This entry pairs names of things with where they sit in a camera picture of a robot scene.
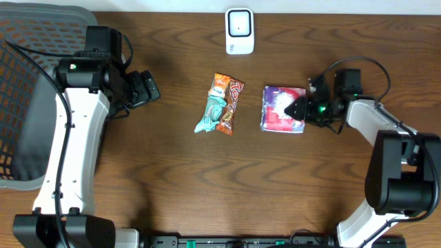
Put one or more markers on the teal snack packet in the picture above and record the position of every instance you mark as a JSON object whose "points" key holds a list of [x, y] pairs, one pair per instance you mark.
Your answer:
{"points": [[212, 114]]}

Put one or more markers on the small orange snack packet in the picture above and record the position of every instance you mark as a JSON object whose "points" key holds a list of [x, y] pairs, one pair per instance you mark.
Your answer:
{"points": [[219, 85]]}

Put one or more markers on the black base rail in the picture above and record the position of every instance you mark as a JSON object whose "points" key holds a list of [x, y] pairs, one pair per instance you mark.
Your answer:
{"points": [[236, 242]]}

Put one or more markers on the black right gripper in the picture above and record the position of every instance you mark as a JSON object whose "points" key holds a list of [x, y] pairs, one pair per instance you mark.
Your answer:
{"points": [[304, 113]]}

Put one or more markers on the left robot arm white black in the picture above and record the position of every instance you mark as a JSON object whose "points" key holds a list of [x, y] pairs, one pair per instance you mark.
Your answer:
{"points": [[92, 86]]}

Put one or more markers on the purple red snack bag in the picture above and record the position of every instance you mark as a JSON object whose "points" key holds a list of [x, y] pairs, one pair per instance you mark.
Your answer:
{"points": [[275, 101]]}

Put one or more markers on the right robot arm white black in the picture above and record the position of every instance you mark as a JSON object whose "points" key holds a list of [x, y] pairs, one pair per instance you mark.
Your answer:
{"points": [[402, 184]]}

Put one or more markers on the red orange candy bar wrapper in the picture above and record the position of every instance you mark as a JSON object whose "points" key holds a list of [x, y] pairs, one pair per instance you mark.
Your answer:
{"points": [[226, 123]]}

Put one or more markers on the dark grey plastic basket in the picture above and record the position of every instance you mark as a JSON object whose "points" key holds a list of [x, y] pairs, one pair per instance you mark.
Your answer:
{"points": [[28, 108]]}

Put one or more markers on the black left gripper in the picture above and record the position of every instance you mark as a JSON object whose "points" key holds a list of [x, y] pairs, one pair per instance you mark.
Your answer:
{"points": [[138, 88]]}

